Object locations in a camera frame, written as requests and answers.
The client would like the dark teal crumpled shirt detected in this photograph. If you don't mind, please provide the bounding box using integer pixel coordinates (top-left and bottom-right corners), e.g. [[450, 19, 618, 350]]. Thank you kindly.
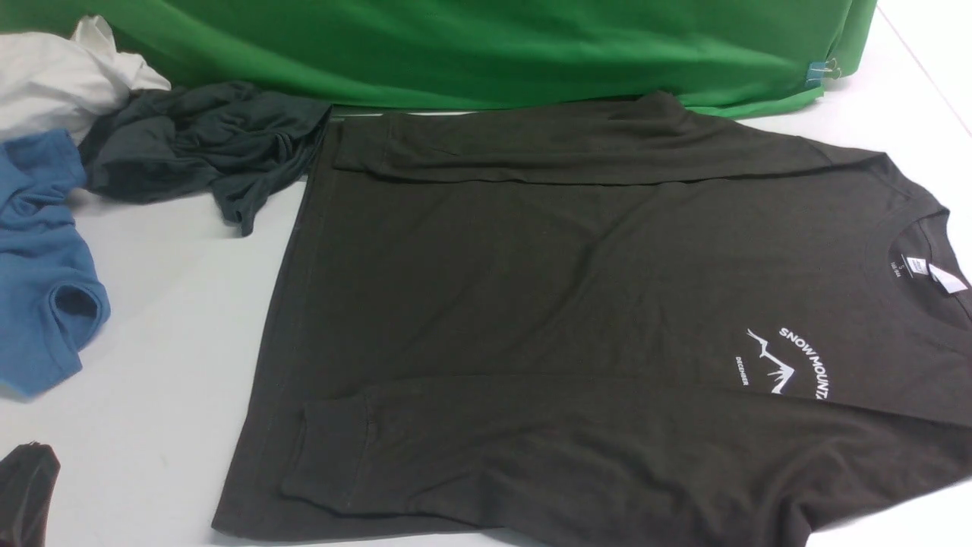
[[78, 82, 333, 238]]

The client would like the gray long sleeve shirt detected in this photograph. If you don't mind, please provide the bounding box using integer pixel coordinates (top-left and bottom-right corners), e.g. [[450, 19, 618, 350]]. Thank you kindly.
[[212, 93, 970, 546]]

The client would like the blue crumpled shirt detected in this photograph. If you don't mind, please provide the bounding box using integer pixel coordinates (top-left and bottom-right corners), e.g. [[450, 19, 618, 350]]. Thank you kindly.
[[1, 129, 111, 399]]

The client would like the black cloth at corner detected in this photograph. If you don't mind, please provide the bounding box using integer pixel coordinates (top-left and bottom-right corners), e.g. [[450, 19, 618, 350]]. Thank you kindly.
[[1, 442, 62, 546]]

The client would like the blue binder clip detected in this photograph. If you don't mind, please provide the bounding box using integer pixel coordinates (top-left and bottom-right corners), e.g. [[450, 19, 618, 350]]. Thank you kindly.
[[804, 58, 841, 89]]

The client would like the green backdrop cloth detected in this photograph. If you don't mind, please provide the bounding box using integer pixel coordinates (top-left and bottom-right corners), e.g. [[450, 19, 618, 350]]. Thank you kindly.
[[2, 1, 877, 119]]

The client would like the white crumpled shirt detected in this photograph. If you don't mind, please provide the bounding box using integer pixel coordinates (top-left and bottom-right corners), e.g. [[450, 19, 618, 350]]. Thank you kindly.
[[1, 15, 172, 144]]

